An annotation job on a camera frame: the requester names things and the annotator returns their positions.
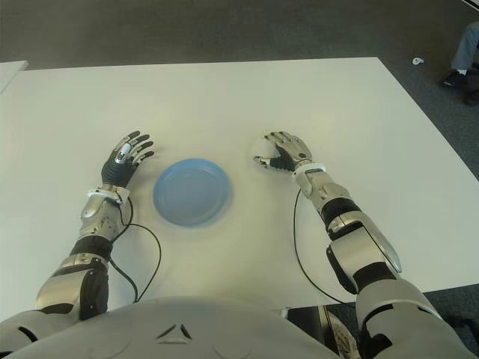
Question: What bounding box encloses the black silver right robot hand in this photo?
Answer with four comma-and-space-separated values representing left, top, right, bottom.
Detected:
252, 130, 314, 173

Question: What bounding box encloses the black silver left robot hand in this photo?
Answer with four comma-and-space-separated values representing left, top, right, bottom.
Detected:
100, 130, 156, 187

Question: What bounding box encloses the white charger with prongs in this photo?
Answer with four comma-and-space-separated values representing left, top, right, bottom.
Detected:
248, 137, 280, 162

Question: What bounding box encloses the blue round plate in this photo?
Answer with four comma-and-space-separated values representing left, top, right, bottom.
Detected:
152, 158, 234, 227

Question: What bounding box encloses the white side table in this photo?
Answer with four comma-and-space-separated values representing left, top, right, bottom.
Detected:
0, 60, 29, 94

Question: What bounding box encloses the grey robot torso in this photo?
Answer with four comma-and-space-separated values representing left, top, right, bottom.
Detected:
14, 295, 300, 359

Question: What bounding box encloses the dark shoe with white sock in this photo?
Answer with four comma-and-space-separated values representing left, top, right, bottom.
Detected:
442, 69, 468, 89

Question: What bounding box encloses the person leg in jeans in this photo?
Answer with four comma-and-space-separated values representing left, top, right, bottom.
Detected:
451, 21, 479, 72

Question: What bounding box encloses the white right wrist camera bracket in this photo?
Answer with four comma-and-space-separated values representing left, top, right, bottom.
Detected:
291, 160, 327, 180

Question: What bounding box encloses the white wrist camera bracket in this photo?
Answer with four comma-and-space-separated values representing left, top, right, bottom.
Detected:
291, 160, 327, 180
86, 185, 131, 205

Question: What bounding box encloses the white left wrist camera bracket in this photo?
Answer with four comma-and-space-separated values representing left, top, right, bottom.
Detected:
86, 185, 131, 205

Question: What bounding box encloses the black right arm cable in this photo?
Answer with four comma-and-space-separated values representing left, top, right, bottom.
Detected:
293, 188, 356, 306

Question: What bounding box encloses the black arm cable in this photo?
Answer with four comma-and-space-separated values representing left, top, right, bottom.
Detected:
110, 200, 162, 303
293, 188, 356, 306

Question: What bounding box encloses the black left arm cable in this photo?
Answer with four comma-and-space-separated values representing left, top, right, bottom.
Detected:
110, 200, 162, 303

